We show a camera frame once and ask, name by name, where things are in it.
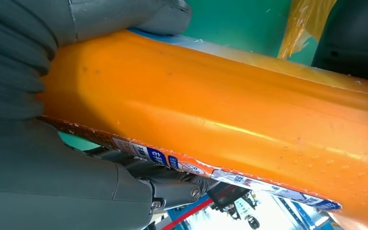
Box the yellow tape sheet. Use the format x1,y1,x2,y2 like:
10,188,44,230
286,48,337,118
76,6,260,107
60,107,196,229
277,0,338,61

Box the red barrier strip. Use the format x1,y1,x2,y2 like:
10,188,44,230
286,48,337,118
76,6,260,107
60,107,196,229
161,198,216,230

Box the white humanoid robot black head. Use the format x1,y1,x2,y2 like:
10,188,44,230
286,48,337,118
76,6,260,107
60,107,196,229
230,196,262,230

